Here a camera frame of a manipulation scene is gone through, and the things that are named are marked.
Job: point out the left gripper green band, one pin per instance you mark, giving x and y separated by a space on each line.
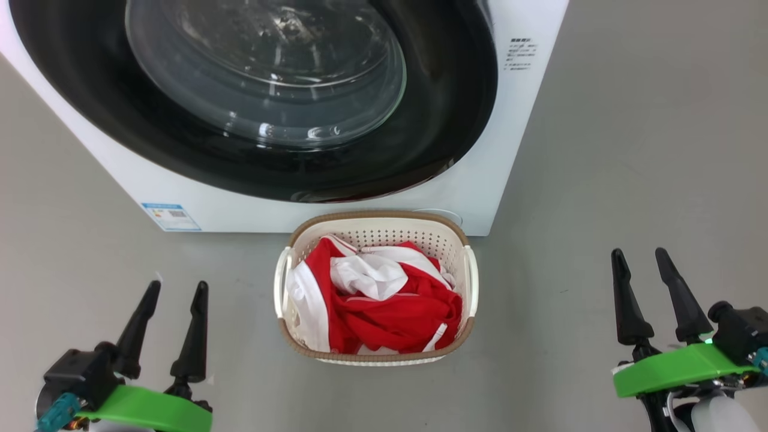
150 411

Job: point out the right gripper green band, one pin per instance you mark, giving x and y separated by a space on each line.
684 369

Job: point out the red and white garment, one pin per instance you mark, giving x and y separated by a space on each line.
396 318

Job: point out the black glass washer door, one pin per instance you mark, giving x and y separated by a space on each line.
450 120

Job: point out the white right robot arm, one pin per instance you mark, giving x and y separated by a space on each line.
720 417

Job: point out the white front-load washing machine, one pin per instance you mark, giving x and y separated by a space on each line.
528 120

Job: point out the cream basket with brown rim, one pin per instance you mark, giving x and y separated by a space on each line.
384 231

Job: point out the blue energy label sticker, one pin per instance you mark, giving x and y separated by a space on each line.
171 217

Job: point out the round white filter cover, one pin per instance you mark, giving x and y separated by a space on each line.
448 215

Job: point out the printed instruction text sticker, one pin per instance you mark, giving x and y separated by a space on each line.
521 54

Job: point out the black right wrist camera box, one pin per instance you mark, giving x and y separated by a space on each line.
744 333

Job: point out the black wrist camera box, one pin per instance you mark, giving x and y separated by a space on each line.
744 333
81 372

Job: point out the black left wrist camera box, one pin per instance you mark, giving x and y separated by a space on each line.
81 372

